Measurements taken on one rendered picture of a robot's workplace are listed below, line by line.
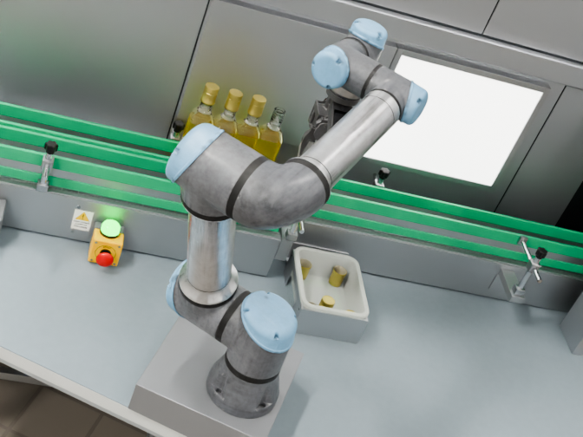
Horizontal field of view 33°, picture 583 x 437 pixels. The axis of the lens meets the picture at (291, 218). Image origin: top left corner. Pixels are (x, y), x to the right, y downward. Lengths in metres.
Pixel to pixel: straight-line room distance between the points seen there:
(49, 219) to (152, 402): 0.57
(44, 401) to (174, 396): 1.08
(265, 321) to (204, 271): 0.16
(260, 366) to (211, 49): 0.85
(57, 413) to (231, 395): 1.11
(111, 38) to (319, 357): 0.91
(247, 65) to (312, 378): 0.77
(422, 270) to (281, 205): 1.15
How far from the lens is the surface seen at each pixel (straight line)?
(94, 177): 2.31
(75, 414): 3.03
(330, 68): 1.85
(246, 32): 2.40
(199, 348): 2.12
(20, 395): 3.05
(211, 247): 1.76
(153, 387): 2.02
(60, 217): 2.37
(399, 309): 2.58
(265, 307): 1.91
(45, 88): 2.53
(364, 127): 1.73
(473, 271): 2.70
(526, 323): 2.78
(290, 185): 1.57
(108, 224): 2.32
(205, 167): 1.58
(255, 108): 2.34
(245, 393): 1.98
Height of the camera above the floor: 2.28
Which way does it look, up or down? 34 degrees down
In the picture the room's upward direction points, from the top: 23 degrees clockwise
